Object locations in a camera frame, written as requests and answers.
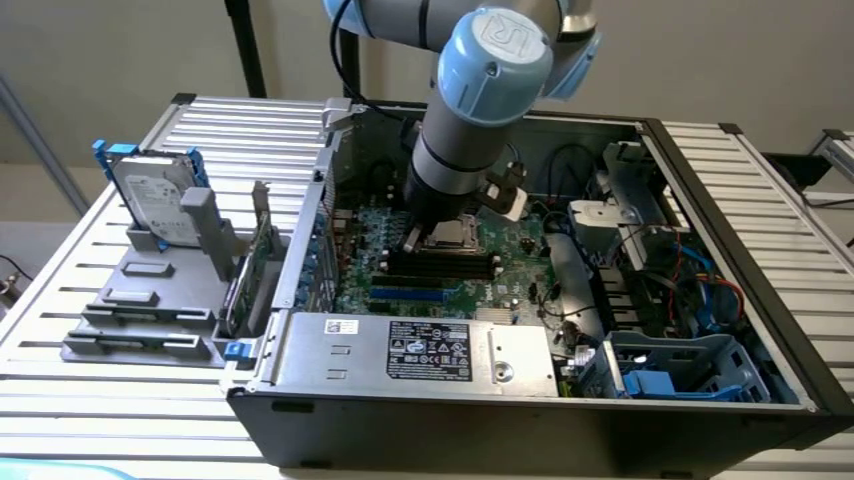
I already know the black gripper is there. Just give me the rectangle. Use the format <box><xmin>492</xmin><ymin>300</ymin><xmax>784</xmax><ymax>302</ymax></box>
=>
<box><xmin>397</xmin><ymin>174</ymin><xmax>484</xmax><ymax>250</ymax></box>

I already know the square CPU chip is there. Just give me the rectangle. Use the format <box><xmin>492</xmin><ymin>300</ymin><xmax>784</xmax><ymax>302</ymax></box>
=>
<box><xmin>429</xmin><ymin>221</ymin><xmax>478</xmax><ymax>246</ymax></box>

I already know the metal CPU socket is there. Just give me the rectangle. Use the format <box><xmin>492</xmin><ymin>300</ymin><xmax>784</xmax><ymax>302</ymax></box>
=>
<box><xmin>406</xmin><ymin>214</ymin><xmax>488</xmax><ymax>256</ymax></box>

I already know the black RAM slot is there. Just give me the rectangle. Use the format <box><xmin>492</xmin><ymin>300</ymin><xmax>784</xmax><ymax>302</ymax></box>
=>
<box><xmin>388</xmin><ymin>262</ymin><xmax>500</xmax><ymax>277</ymax></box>
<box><xmin>390</xmin><ymin>256</ymin><xmax>501</xmax><ymax>271</ymax></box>
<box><xmin>393</xmin><ymin>250</ymin><xmax>503</xmax><ymax>265</ymax></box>
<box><xmin>385</xmin><ymin>268</ymin><xmax>497</xmax><ymax>283</ymax></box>

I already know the black expansion slot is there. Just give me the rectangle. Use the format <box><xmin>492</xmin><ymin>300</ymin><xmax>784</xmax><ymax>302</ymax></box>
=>
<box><xmin>368</xmin><ymin>273</ymin><xmax>470</xmax><ymax>292</ymax></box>

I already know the blue expansion slot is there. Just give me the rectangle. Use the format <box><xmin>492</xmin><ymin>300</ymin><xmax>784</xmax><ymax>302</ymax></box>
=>
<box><xmin>368</xmin><ymin>286</ymin><xmax>446</xmax><ymax>303</ymax></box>

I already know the green motherboard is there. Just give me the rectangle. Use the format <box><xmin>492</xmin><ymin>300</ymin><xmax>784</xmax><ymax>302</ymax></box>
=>
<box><xmin>330</xmin><ymin>197</ymin><xmax>601</xmax><ymax>361</ymax></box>

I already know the small silver heat sink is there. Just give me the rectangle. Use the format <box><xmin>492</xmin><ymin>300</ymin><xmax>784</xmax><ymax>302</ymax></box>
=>
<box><xmin>476</xmin><ymin>306</ymin><xmax>520</xmax><ymax>325</ymax></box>

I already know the grey case latch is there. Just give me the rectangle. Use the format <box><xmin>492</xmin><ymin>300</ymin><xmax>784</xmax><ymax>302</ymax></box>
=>
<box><xmin>320</xmin><ymin>96</ymin><xmax>369</xmax><ymax>133</ymax></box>

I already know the silver metal drive cage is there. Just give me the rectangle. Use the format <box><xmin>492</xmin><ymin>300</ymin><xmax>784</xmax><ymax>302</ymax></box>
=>
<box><xmin>567</xmin><ymin>140</ymin><xmax>692</xmax><ymax>271</ymax></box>

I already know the silver power supply unit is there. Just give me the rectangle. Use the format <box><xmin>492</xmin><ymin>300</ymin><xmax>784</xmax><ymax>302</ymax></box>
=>
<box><xmin>254</xmin><ymin>311</ymin><xmax>560</xmax><ymax>399</ymax></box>

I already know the black upright pole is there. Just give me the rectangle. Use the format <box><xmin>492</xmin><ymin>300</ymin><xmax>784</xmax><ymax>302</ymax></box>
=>
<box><xmin>221</xmin><ymin>0</ymin><xmax>269</xmax><ymax>99</ymax></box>
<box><xmin>340</xmin><ymin>27</ymin><xmax>362</xmax><ymax>101</ymax></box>

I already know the green graphics card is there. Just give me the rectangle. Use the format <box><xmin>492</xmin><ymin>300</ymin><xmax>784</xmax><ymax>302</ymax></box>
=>
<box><xmin>218</xmin><ymin>180</ymin><xmax>276</xmax><ymax>337</ymax></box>

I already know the black fan shroud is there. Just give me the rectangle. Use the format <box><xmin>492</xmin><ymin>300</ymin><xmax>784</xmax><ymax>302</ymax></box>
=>
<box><xmin>588</xmin><ymin>263</ymin><xmax>649</xmax><ymax>333</ymax></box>

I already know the silver hard disk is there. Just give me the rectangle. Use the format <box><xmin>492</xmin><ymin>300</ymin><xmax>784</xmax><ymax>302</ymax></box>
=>
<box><xmin>108</xmin><ymin>153</ymin><xmax>204</xmax><ymax>248</ymax></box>

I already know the black open PC case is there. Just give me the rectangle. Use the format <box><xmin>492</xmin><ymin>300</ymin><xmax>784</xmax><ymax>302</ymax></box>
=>
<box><xmin>224</xmin><ymin>97</ymin><xmax>854</xmax><ymax>470</ymax></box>

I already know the grey plastic parts rack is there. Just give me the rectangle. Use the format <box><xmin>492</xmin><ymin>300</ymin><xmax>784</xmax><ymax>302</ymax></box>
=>
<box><xmin>58</xmin><ymin>187</ymin><xmax>292</xmax><ymax>370</ymax></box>

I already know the grey blue disk bay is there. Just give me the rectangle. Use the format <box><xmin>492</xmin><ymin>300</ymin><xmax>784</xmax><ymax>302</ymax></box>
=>
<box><xmin>585</xmin><ymin>329</ymin><xmax>773</xmax><ymax>404</ymax></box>

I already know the small metal slat table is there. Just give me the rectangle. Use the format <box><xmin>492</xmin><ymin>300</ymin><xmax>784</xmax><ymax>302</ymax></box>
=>
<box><xmin>803</xmin><ymin>128</ymin><xmax>854</xmax><ymax>175</ymax></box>

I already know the teal plastic object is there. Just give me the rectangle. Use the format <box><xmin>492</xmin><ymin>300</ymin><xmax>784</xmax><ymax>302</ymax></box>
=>
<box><xmin>0</xmin><ymin>453</ymin><xmax>137</xmax><ymax>480</ymax></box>

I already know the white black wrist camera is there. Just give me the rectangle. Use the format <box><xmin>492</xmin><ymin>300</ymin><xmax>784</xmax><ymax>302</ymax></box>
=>
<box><xmin>477</xmin><ymin>160</ymin><xmax>529</xmax><ymax>222</ymax></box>

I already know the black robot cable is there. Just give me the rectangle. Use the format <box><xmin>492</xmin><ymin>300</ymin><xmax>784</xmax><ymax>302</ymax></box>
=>
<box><xmin>329</xmin><ymin>0</ymin><xmax>405</xmax><ymax>119</ymax></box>

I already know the blue disk carrier frame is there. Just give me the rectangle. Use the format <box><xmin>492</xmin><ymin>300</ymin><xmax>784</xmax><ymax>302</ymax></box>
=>
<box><xmin>89</xmin><ymin>139</ymin><xmax>212</xmax><ymax>255</ymax></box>

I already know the blue wire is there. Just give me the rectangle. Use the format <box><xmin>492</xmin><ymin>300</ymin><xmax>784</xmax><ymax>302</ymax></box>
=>
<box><xmin>671</xmin><ymin>233</ymin><xmax>728</xmax><ymax>337</ymax></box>

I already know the red wire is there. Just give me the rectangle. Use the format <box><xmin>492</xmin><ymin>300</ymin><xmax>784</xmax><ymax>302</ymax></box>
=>
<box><xmin>672</xmin><ymin>238</ymin><xmax>745</xmax><ymax>331</ymax></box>

